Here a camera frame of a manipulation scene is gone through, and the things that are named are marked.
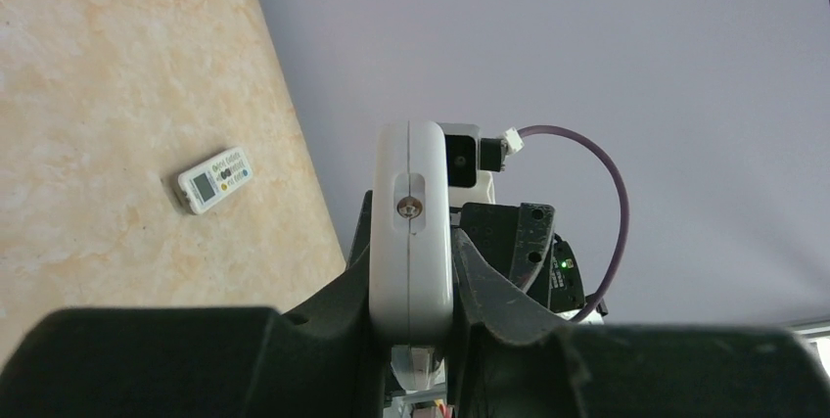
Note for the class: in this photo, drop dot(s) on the white air conditioner remote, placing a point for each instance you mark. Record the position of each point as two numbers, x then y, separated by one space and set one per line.
212 181

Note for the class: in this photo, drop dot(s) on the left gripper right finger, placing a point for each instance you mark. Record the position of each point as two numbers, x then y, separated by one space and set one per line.
511 357

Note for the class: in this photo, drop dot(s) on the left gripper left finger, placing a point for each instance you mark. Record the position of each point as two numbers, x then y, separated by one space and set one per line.
318 359

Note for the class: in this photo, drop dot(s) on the white remote with dark screen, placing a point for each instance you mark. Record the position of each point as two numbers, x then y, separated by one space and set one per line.
410 268

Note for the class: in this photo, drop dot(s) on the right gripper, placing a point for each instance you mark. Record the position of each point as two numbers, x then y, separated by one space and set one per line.
520 242

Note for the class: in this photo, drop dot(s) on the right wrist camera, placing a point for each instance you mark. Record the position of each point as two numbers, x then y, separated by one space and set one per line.
472 160

